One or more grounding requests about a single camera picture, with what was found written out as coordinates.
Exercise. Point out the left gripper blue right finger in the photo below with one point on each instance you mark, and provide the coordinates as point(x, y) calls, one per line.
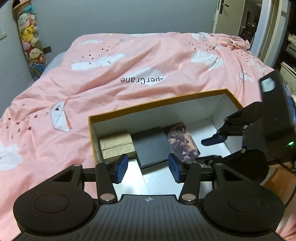
point(180, 170)

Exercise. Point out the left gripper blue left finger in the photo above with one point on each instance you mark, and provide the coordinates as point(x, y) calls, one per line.
point(112, 172)

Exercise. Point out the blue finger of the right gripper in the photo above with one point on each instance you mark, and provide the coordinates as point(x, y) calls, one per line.
point(215, 139)

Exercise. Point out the small brown cardboard box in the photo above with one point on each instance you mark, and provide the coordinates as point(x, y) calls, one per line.
point(113, 146)

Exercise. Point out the white glasses case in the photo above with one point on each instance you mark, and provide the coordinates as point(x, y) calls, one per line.
point(133, 181)

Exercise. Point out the anime print card box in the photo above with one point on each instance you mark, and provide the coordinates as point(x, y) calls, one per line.
point(181, 142)

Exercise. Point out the dark grey box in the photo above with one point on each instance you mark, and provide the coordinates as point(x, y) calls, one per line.
point(151, 147)

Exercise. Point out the orange cardboard storage box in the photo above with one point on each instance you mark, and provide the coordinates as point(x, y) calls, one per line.
point(202, 113)

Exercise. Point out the pink cloud-print duvet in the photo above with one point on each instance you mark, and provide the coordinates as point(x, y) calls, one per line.
point(45, 129)

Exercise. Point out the hanging stack of plush toys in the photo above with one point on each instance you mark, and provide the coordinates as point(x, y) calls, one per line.
point(24, 13)

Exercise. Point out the cream door with black handle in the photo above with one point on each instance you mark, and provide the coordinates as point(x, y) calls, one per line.
point(228, 17)

